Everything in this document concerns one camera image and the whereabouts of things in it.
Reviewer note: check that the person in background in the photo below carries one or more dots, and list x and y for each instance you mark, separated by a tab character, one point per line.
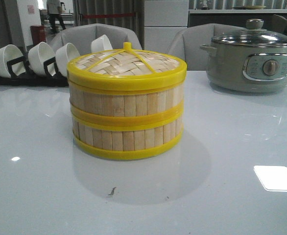
54	10

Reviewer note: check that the bamboo steamer basket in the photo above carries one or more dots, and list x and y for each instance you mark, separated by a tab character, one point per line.
127	145
135	108

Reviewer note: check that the grey electric cooking pot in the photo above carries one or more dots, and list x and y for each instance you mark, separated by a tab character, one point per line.
247	69

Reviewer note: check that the grey chair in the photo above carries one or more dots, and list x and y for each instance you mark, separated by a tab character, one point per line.
82	37
186	43

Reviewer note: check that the red bin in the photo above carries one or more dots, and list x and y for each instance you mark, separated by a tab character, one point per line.
38	34

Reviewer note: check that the white bowl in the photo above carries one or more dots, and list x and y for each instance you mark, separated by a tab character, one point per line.
7	53
101	43
64	55
38	55

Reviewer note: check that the right grey chair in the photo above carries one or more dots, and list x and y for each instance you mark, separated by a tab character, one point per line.
186	43

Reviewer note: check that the left grey chair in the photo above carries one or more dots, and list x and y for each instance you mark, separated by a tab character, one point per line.
82	37

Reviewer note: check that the black bowl rack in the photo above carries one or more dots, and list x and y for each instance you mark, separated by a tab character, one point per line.
52	77

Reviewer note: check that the glass pot lid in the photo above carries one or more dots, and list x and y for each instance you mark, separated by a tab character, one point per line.
254	35

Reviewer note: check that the white cabinet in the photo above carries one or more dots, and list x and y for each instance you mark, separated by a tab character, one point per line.
162	20

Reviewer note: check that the woven bamboo steamer lid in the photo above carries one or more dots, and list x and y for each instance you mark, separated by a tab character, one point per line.
126	71

